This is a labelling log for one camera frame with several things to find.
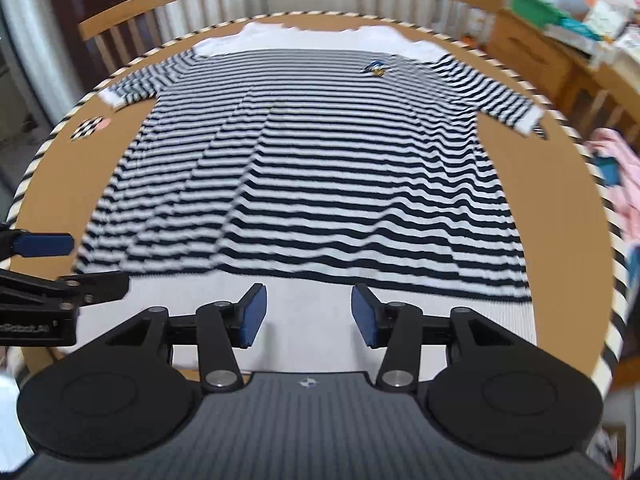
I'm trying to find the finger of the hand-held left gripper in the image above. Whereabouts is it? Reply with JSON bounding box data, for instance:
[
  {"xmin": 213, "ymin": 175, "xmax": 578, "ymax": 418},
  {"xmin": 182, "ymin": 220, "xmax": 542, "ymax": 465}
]
[
  {"xmin": 0, "ymin": 227, "xmax": 76, "ymax": 261},
  {"xmin": 0, "ymin": 270, "xmax": 130, "ymax": 312}
]

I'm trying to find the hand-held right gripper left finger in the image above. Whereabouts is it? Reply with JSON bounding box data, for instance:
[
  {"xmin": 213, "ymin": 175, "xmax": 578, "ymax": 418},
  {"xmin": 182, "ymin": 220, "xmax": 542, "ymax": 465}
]
[{"xmin": 70, "ymin": 283, "xmax": 267, "ymax": 393}]

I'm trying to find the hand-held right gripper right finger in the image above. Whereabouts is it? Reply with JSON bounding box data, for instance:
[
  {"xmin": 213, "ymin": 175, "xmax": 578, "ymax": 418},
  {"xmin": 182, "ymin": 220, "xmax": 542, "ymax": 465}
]
[{"xmin": 351, "ymin": 283, "xmax": 551, "ymax": 393}]

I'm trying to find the black white striped sweater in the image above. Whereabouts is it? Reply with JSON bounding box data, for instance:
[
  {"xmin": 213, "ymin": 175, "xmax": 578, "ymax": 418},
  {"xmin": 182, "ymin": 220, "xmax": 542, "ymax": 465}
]
[{"xmin": 74, "ymin": 22, "xmax": 549, "ymax": 373}]

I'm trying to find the pink clothes pile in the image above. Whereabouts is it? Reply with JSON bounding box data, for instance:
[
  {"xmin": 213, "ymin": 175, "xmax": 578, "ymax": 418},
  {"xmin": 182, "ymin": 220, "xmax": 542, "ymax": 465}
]
[{"xmin": 584, "ymin": 127, "xmax": 640, "ymax": 243}]

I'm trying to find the round table with checkered edge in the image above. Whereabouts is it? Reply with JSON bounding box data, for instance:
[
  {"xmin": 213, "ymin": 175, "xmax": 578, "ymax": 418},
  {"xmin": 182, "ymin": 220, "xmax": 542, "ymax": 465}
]
[{"xmin": 0, "ymin": 7, "xmax": 626, "ymax": 391}]

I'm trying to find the teal cloth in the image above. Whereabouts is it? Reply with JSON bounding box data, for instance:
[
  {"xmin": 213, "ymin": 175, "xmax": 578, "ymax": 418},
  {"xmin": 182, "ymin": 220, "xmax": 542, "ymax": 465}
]
[{"xmin": 596, "ymin": 156, "xmax": 622, "ymax": 187}]

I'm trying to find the wooden sideboard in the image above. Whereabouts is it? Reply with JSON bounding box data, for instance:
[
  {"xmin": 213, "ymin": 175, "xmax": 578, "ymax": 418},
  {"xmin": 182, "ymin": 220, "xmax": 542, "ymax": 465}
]
[{"xmin": 486, "ymin": 9, "xmax": 601, "ymax": 113}]

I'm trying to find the green plastic basket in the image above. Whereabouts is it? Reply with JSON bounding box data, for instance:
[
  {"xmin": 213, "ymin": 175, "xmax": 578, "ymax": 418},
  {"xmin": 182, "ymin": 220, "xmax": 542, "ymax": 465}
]
[{"xmin": 506, "ymin": 0, "xmax": 567, "ymax": 28}]

